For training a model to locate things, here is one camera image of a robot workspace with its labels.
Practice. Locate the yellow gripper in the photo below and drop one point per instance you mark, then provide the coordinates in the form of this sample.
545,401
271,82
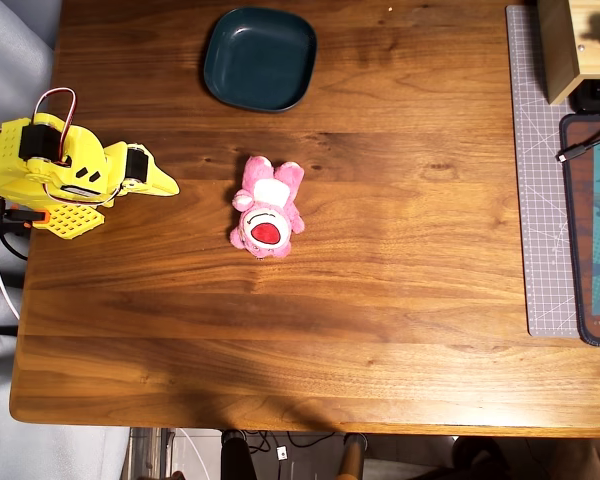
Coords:
149,176

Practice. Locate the pink strawberry bear plush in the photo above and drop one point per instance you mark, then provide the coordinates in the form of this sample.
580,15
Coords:
267,232

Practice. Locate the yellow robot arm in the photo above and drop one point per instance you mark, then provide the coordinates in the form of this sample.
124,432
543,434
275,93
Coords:
10,170

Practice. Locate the yellow perforated robot base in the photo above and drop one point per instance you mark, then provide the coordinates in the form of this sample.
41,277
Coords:
75,222

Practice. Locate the orange black clamp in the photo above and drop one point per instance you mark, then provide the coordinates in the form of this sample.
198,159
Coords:
30,216

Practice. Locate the dark teal square plate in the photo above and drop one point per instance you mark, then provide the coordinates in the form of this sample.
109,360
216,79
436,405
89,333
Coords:
260,57

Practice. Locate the black table leg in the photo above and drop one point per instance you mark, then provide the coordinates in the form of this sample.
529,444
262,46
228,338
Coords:
237,460

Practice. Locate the small white plug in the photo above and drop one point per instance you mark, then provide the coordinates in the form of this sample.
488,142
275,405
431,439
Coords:
281,453

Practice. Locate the wooden round leg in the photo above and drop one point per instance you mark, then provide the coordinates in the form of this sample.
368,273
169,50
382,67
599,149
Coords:
351,460

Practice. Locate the grey cutting mat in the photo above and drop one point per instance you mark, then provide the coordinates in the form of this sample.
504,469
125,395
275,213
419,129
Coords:
540,200

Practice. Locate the light wooden box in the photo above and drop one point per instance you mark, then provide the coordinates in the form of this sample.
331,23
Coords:
560,50

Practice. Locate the dark printed mouse pad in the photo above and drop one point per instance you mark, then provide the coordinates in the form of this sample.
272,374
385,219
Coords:
580,225

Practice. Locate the grey metal frame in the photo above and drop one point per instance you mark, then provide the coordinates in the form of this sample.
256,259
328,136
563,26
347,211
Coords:
150,455

